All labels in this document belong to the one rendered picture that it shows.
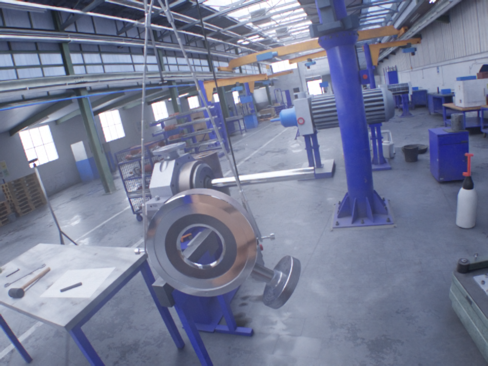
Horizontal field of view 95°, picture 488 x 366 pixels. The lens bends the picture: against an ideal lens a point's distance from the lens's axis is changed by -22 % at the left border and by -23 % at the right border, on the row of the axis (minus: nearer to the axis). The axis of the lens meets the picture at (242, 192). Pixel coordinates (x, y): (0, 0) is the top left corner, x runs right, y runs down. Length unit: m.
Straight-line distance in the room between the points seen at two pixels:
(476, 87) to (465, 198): 5.02
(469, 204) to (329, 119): 2.91
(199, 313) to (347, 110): 2.48
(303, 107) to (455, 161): 2.69
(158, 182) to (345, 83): 2.16
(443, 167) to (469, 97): 3.62
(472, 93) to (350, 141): 5.17
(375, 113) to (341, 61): 2.17
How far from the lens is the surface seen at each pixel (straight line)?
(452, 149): 4.55
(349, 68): 3.20
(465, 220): 3.37
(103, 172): 9.22
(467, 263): 2.15
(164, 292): 1.45
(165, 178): 2.00
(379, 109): 5.22
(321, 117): 5.23
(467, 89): 7.90
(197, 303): 2.27
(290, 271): 0.95
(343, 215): 3.60
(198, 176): 1.98
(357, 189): 3.41
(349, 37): 3.20
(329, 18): 3.09
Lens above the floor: 1.60
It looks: 18 degrees down
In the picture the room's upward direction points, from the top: 13 degrees counter-clockwise
